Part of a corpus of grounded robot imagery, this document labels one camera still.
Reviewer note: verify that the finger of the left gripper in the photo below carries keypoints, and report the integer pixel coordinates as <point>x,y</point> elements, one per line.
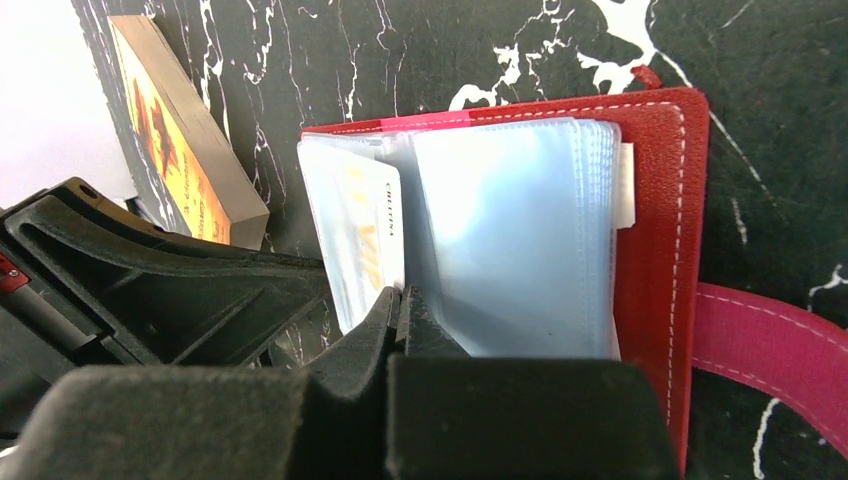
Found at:
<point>85,282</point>

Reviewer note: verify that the red card holder wallet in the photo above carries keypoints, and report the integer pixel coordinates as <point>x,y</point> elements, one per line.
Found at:
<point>668,322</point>

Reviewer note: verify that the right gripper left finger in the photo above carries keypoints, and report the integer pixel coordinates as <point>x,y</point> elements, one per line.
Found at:
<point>325,420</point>

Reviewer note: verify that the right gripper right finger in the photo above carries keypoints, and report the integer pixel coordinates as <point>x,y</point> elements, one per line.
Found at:
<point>453,416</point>

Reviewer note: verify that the orange book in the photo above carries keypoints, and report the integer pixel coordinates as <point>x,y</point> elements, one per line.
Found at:
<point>211,192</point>

